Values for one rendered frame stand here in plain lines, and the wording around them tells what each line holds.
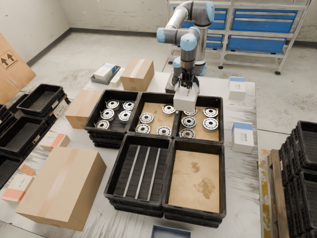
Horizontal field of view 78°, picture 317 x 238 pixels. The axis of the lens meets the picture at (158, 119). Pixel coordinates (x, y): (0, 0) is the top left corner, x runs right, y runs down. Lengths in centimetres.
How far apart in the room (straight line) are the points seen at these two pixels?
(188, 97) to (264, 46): 225
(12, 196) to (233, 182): 134
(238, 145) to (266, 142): 112
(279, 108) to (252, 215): 187
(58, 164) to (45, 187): 14
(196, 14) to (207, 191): 106
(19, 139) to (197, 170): 185
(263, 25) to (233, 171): 219
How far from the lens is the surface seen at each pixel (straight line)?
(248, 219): 130
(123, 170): 124
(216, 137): 135
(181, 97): 113
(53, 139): 165
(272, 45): 327
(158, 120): 142
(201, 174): 120
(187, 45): 97
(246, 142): 142
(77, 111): 163
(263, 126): 265
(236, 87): 179
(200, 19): 142
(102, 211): 132
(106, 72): 206
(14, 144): 244
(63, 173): 128
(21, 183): 156
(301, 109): 304
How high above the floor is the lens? 190
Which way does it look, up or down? 48 degrees down
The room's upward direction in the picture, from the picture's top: 7 degrees counter-clockwise
